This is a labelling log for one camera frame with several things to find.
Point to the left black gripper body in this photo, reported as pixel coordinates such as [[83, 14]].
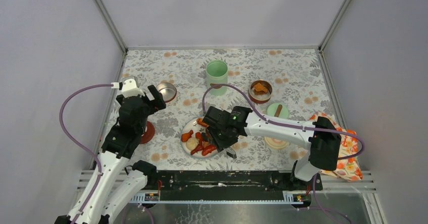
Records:
[[146, 100]]

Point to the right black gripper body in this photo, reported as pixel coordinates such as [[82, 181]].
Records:
[[220, 139]]

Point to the steel bowl red band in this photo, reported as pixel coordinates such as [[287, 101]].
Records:
[[259, 99], [168, 91]]

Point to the black tongs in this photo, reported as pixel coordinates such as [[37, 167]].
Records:
[[231, 153]]

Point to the fried chicken piece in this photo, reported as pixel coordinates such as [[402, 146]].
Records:
[[260, 89]]

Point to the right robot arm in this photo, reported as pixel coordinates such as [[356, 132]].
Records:
[[320, 138]]

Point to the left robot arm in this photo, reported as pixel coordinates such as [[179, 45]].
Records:
[[100, 202]]

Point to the red round lid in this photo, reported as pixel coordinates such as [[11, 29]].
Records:
[[148, 134]]

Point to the red sausage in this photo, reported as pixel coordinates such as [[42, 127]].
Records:
[[208, 149]]

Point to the white plate with food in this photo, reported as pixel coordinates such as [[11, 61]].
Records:
[[201, 134]]

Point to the left rice ball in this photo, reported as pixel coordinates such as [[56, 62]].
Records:
[[192, 143]]

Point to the orange drumstick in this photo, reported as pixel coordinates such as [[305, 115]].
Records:
[[186, 136]]

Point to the cream round lid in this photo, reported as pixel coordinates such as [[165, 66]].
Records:
[[275, 143]]

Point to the green cylindrical container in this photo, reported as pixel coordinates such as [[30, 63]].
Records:
[[216, 73]]

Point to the floral table mat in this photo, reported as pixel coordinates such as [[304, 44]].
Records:
[[294, 74]]

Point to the orange floral cloth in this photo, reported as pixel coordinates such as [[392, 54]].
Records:
[[347, 169]]

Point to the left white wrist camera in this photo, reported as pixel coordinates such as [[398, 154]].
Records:
[[128, 87]]

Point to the green lid with handle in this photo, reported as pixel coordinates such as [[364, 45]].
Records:
[[278, 110]]

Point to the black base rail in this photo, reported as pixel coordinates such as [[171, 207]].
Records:
[[267, 180]]

